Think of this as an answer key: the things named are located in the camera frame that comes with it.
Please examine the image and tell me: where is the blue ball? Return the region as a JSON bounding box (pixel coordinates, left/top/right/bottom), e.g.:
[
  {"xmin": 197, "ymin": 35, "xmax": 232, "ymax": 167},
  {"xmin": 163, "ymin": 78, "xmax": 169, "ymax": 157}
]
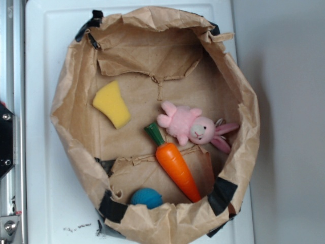
[{"xmin": 131, "ymin": 188, "xmax": 163, "ymax": 209}]

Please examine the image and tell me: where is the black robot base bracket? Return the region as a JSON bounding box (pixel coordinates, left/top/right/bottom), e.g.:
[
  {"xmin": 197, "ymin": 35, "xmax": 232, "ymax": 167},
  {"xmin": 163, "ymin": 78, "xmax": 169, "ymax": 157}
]
[{"xmin": 0, "ymin": 102, "xmax": 14, "ymax": 179}]

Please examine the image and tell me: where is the aluminium frame rail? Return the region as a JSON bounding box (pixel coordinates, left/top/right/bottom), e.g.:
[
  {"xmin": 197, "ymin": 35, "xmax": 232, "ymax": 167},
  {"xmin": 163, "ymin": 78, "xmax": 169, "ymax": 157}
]
[{"xmin": 1, "ymin": 1, "xmax": 28, "ymax": 243}]

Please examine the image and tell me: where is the orange toy carrot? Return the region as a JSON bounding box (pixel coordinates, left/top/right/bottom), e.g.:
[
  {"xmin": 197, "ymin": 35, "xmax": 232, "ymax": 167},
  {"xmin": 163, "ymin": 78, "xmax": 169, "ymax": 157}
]
[{"xmin": 144, "ymin": 123, "xmax": 201, "ymax": 202}]

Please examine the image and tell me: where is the brown paper bag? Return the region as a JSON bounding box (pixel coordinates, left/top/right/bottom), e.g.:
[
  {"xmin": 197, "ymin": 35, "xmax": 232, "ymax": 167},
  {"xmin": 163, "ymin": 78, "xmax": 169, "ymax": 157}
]
[{"xmin": 51, "ymin": 7, "xmax": 260, "ymax": 243}]

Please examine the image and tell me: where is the pink plush bunny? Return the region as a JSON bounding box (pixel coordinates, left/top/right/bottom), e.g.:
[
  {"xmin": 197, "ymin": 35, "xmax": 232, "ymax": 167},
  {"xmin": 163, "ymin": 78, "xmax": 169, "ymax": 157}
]
[{"xmin": 157, "ymin": 101, "xmax": 240, "ymax": 154}]

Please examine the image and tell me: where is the yellow sponge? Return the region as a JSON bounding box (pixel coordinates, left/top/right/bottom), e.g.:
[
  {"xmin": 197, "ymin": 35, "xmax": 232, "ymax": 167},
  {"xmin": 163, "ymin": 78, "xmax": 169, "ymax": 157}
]
[{"xmin": 92, "ymin": 80, "xmax": 131, "ymax": 129}]

